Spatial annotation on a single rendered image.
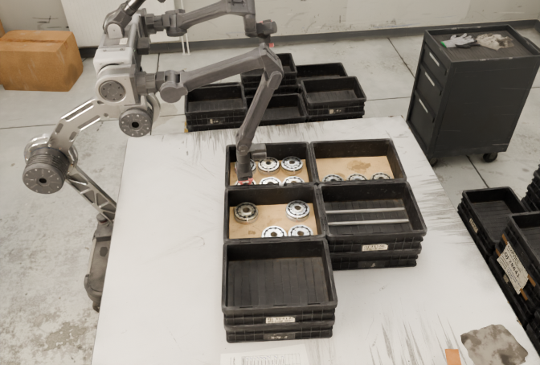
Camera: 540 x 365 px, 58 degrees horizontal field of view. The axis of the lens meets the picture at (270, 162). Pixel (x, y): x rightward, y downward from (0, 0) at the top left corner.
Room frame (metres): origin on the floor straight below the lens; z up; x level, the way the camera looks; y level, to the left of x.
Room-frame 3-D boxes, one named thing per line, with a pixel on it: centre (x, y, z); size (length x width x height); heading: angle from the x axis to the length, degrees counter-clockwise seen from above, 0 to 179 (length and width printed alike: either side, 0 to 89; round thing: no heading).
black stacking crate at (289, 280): (1.08, -0.02, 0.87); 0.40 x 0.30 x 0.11; 92
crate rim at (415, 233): (1.39, -0.41, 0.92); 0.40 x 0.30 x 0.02; 92
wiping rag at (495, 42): (2.95, -1.49, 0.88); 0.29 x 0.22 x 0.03; 96
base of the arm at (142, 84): (1.52, 0.45, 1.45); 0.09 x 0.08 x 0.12; 6
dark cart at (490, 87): (2.89, -1.38, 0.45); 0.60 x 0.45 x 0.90; 96
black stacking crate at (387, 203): (1.39, -0.41, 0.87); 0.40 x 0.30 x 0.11; 92
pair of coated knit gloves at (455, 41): (2.95, -1.26, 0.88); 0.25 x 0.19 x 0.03; 96
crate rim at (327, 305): (1.08, -0.02, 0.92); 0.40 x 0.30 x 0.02; 92
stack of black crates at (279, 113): (2.79, -0.04, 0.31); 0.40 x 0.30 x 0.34; 96
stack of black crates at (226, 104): (2.74, 0.36, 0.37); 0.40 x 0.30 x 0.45; 96
